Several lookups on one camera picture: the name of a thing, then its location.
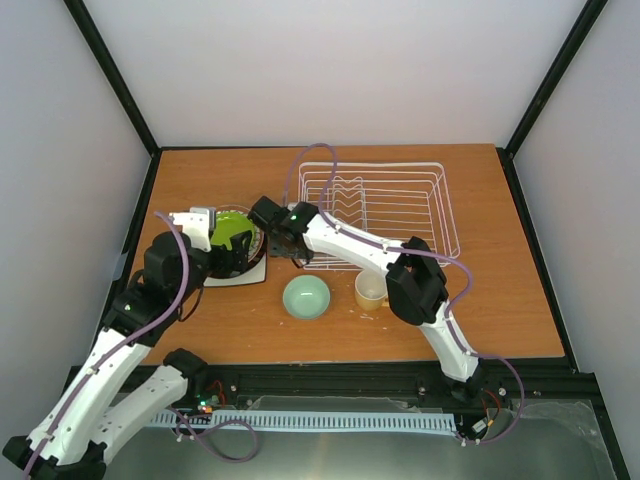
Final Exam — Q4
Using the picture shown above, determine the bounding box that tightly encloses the green plastic plate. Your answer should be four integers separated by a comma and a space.
210, 210, 256, 249

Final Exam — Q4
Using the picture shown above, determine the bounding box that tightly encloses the light green ceramic bowl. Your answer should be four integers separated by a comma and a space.
282, 275, 331, 320

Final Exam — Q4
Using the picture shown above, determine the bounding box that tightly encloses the yellow ceramic mug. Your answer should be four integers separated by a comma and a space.
354, 270, 388, 311

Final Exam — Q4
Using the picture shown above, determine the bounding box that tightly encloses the white wire dish rack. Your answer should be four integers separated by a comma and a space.
297, 161, 461, 259

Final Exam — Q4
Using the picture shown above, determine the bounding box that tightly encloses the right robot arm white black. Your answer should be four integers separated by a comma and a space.
248, 196, 483, 403

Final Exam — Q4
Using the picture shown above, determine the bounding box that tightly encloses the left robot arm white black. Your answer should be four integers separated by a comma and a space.
2, 232, 250, 479

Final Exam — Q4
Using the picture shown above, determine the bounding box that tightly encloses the patterned round plate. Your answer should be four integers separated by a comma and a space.
210, 204, 264, 265

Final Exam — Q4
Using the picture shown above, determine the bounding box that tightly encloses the white square plate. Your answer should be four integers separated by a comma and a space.
204, 251, 267, 288

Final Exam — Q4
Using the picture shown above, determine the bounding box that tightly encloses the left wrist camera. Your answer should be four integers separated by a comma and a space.
169, 207, 216, 252

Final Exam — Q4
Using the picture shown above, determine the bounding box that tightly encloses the light blue cable duct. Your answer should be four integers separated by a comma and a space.
149, 408, 459, 432

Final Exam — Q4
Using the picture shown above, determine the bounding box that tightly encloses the black frame rail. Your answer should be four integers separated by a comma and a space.
174, 359, 604, 413

